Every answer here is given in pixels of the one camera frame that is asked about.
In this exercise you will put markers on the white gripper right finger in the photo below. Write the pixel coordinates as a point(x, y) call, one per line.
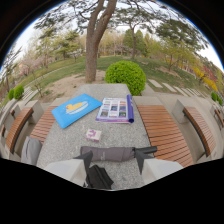
point(156, 169)

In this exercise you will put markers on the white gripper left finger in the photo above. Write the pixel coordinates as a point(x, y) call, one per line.
point(68, 170)

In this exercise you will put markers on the blue folder with duck illustration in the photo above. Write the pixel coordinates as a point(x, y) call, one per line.
point(75, 108)

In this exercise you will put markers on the black umbrella sleeve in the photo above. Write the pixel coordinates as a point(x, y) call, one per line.
point(99, 177)

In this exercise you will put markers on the grey bag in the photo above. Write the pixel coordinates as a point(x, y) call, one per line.
point(30, 150)

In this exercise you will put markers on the small purple and white box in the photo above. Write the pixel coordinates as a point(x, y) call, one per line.
point(93, 134)

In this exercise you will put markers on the wooden slat bench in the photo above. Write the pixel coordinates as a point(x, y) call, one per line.
point(181, 133)
point(31, 128)

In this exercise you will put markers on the purple magazine with photos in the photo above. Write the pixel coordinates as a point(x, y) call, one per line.
point(115, 110)

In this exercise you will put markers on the small trimmed green shrub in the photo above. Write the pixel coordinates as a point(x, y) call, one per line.
point(18, 91)
point(11, 94)
point(214, 96)

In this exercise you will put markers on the round green bush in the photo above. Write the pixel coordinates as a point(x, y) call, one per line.
point(125, 76)

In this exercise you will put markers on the large tree trunk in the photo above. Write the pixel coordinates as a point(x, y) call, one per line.
point(93, 43)

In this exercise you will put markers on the thin dark tree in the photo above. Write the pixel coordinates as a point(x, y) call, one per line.
point(133, 41)

